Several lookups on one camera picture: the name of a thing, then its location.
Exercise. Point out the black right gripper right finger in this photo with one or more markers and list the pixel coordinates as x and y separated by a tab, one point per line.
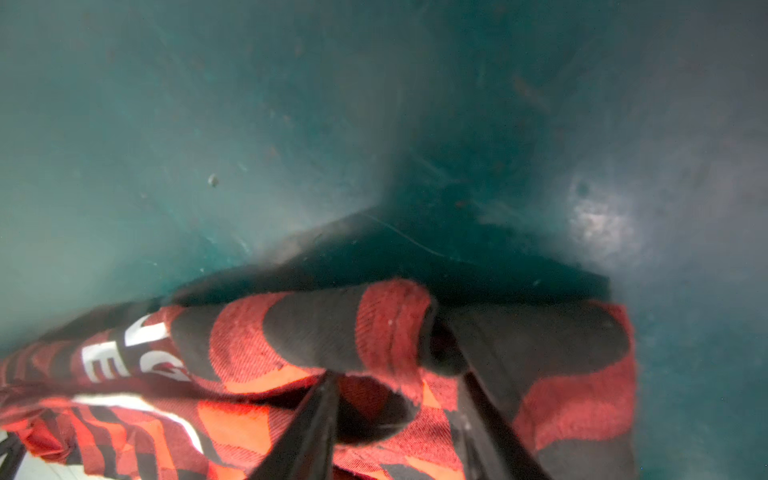
491	450

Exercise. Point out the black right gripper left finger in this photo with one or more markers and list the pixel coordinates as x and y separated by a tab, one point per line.
305	449

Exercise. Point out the red black plaid shirt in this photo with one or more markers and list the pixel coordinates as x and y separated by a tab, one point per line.
172	390

